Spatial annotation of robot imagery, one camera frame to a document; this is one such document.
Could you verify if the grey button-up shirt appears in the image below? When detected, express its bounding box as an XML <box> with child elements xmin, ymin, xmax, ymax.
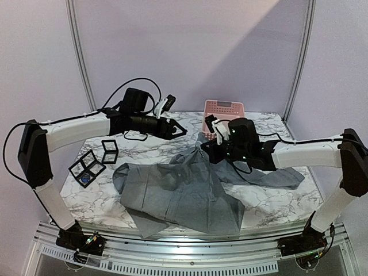
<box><xmin>112</xmin><ymin>134</ymin><xmax>304</xmax><ymax>238</ymax></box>

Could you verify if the black frame display box pair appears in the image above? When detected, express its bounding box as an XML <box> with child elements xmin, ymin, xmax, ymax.
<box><xmin>68</xmin><ymin>149</ymin><xmax>106</xmax><ymax>189</ymax></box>

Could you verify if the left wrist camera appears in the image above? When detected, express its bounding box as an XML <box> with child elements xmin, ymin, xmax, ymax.
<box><xmin>153</xmin><ymin>94</ymin><xmax>176</xmax><ymax>119</ymax></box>

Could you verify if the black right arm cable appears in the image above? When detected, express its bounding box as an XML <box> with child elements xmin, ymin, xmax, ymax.
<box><xmin>232</xmin><ymin>132</ymin><xmax>346</xmax><ymax>176</ymax></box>

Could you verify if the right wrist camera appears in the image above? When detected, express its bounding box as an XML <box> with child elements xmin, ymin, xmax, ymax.
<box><xmin>205</xmin><ymin>115</ymin><xmax>229</xmax><ymax>145</ymax></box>

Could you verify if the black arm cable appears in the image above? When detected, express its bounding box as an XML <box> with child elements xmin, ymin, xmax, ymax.
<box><xmin>232</xmin><ymin>132</ymin><xmax>346</xmax><ymax>176</ymax></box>
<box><xmin>2</xmin><ymin>77</ymin><xmax>162</xmax><ymax>185</ymax></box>

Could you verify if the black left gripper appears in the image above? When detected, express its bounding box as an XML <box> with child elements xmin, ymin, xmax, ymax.
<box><xmin>132</xmin><ymin>112</ymin><xmax>187</xmax><ymax>140</ymax></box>

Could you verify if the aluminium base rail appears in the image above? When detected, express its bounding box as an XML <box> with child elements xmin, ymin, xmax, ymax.
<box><xmin>24</xmin><ymin>223</ymin><xmax>360</xmax><ymax>275</ymax></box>

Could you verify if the pink perforated plastic basket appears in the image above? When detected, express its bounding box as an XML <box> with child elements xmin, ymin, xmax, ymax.
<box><xmin>202</xmin><ymin>99</ymin><xmax>245</xmax><ymax>140</ymax></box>

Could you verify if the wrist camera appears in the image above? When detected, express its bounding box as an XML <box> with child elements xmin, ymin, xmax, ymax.
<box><xmin>153</xmin><ymin>94</ymin><xmax>176</xmax><ymax>119</ymax></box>
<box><xmin>205</xmin><ymin>115</ymin><xmax>229</xmax><ymax>145</ymax></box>

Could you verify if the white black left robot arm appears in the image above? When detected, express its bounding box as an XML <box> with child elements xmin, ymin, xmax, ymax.
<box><xmin>17</xmin><ymin>88</ymin><xmax>187</xmax><ymax>258</ymax></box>

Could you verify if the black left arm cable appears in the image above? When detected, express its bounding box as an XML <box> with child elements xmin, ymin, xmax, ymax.
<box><xmin>2</xmin><ymin>77</ymin><xmax>162</xmax><ymax>185</ymax></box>

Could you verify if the aluminium corner post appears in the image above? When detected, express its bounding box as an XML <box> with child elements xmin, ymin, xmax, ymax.
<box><xmin>66</xmin><ymin>0</ymin><xmax>98</xmax><ymax>110</ymax></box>
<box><xmin>282</xmin><ymin>0</ymin><xmax>316</xmax><ymax>124</ymax></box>

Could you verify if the left aluminium corner post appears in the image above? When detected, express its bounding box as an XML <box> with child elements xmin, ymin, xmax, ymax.
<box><xmin>66</xmin><ymin>0</ymin><xmax>98</xmax><ymax>110</ymax></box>

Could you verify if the round blue badge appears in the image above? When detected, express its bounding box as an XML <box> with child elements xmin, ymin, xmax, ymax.
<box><xmin>81</xmin><ymin>177</ymin><xmax>90</xmax><ymax>183</ymax></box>

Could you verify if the right aluminium corner post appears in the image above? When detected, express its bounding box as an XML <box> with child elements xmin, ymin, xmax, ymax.
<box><xmin>282</xmin><ymin>0</ymin><xmax>316</xmax><ymax>124</ymax></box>

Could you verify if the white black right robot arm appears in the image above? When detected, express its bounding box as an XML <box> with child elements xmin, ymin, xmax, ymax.
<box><xmin>201</xmin><ymin>115</ymin><xmax>367</xmax><ymax>262</ymax></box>

